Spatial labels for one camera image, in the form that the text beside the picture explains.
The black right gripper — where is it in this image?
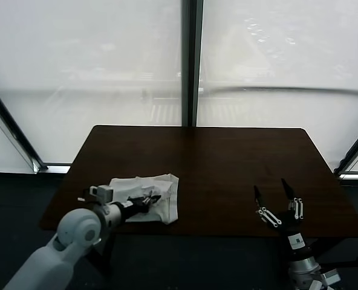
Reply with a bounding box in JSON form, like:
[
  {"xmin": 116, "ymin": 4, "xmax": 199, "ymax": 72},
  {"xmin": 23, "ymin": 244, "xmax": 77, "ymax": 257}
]
[{"xmin": 253, "ymin": 178, "xmax": 310, "ymax": 263}]

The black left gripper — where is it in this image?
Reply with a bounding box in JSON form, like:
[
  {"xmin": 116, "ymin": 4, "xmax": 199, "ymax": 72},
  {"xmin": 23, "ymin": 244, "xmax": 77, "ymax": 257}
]
[{"xmin": 122, "ymin": 194, "xmax": 162, "ymax": 216}]

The white t-shirt red print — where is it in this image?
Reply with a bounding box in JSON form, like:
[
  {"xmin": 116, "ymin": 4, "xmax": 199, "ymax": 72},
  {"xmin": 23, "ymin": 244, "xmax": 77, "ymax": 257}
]
[{"xmin": 108, "ymin": 173, "xmax": 180, "ymax": 225}]

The dark vertical window mullion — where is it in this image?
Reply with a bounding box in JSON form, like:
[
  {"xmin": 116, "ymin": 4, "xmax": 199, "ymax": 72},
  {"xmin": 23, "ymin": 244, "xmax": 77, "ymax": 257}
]
[{"xmin": 181, "ymin": 0, "xmax": 204, "ymax": 128}]

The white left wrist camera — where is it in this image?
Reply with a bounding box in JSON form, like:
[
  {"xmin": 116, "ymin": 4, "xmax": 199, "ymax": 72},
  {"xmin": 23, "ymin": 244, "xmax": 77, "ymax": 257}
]
[{"xmin": 89, "ymin": 185, "xmax": 114, "ymax": 204}]

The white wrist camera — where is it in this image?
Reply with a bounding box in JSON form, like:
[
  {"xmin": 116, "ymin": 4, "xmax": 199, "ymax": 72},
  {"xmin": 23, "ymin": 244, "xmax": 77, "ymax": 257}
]
[
  {"xmin": 89, "ymin": 185, "xmax": 114, "ymax": 204},
  {"xmin": 308, "ymin": 269, "xmax": 340, "ymax": 290}
]

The black table leg frame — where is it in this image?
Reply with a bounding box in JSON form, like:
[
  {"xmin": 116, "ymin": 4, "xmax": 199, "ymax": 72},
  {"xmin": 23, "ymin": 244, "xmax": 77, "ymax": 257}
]
[
  {"xmin": 274, "ymin": 237, "xmax": 358, "ymax": 272},
  {"xmin": 86, "ymin": 234, "xmax": 118, "ymax": 278}
]

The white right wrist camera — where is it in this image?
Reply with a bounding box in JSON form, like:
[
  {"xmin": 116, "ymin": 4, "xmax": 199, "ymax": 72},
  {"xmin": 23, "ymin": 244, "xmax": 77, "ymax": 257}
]
[{"xmin": 308, "ymin": 269, "xmax": 340, "ymax": 290}]

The slanted dark window frame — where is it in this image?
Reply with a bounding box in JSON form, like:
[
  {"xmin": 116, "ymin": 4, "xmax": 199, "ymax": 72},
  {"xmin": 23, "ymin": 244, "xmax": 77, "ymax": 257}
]
[
  {"xmin": 0, "ymin": 74, "xmax": 50, "ymax": 175},
  {"xmin": 333, "ymin": 120, "xmax": 358, "ymax": 179}
]

